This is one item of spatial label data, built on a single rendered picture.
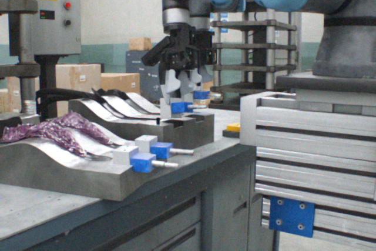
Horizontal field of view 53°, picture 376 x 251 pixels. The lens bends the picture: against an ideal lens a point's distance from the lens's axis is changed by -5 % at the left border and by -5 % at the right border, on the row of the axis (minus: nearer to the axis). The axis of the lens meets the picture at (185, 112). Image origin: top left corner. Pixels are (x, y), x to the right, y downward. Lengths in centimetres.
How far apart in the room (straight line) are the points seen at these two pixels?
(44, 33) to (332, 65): 138
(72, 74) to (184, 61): 394
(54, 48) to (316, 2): 140
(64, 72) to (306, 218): 439
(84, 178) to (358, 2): 58
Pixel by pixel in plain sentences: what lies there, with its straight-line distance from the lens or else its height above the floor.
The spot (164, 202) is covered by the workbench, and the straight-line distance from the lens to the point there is 104.
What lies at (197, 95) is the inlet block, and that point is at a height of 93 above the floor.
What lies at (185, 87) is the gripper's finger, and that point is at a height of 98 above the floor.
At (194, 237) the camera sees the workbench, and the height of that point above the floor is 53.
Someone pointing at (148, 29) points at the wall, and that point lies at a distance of 897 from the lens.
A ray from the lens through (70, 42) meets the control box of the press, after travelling 191.
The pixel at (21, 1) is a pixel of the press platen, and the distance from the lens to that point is 161.
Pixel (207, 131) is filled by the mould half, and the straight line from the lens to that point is 120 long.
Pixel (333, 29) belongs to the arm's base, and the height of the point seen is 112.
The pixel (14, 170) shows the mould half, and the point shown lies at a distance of 88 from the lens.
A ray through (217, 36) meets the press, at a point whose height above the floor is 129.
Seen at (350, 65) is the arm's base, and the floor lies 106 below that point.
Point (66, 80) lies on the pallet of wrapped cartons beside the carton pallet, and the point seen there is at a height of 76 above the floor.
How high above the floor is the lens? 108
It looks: 9 degrees down
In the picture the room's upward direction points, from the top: straight up
